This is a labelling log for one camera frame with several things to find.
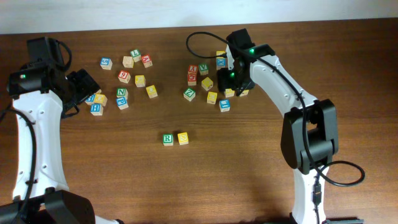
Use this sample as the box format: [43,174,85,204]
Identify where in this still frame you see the blue H block lower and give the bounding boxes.
[90,104,103,116]

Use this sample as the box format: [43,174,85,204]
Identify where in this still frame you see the yellow block beside H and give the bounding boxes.
[94,94,108,106]

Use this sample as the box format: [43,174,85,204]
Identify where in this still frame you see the blue H block upper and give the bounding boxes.
[85,94,95,105]

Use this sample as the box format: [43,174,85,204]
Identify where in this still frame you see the red Y block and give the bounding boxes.
[188,65,198,75]

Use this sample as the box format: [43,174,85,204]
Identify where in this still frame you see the green N block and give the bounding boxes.
[116,88,128,99]

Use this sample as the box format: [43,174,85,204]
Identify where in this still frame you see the yellow block top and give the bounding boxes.
[216,51,226,57]

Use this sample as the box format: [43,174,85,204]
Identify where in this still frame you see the yellow O block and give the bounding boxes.
[146,85,158,98]

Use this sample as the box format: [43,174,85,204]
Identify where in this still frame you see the blue P block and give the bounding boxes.
[116,96,129,110]

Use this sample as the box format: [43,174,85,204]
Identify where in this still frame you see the green Z block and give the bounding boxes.
[183,88,196,101]

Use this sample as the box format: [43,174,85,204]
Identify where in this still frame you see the blue h block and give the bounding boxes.
[90,104,103,116]
[85,94,95,105]

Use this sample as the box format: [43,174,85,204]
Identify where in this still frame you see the plain wooden block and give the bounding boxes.
[123,56,134,68]

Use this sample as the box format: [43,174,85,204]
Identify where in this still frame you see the yellow block lower centre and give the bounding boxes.
[206,91,218,105]

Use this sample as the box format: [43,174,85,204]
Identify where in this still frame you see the green V block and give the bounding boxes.
[198,63,209,75]

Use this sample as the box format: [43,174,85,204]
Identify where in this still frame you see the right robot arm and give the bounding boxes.
[217,29,338,223]

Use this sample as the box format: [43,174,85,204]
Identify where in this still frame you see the green L block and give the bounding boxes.
[130,49,142,62]

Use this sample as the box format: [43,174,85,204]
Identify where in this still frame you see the red 6 block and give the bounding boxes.
[118,70,131,83]

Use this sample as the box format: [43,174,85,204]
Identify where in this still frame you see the red A block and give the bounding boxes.
[141,55,153,68]

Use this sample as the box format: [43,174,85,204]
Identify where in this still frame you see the blue 5 block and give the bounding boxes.
[100,57,113,70]

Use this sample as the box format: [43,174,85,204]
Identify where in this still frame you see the red Q block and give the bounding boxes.
[187,74,197,86]

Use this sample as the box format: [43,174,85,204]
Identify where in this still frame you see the blue block lower right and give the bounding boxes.
[219,99,231,112]

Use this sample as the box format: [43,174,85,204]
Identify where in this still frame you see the blue X block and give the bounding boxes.
[216,58,226,70]

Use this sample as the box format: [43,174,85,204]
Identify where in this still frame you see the green R block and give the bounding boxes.
[162,134,174,146]

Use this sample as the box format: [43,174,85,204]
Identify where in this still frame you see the yellow block far right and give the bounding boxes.
[239,90,249,97]

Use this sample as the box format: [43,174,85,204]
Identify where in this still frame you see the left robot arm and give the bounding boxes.
[1,37,110,223]

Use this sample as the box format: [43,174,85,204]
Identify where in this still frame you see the yellow G block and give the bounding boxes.
[134,75,146,88]

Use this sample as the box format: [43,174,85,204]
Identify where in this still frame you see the yellow S block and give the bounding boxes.
[224,88,235,98]
[177,132,189,145]

